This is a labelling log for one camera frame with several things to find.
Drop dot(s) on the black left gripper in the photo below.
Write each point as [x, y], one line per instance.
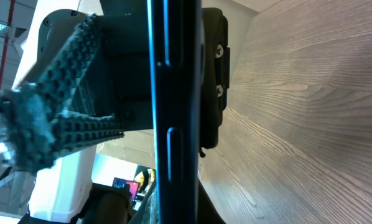
[110, 87]

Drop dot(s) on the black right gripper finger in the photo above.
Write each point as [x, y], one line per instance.
[25, 130]

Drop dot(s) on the blue Galaxy smartphone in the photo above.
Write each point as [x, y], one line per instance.
[175, 50]

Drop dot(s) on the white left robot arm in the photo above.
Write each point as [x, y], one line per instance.
[107, 206]

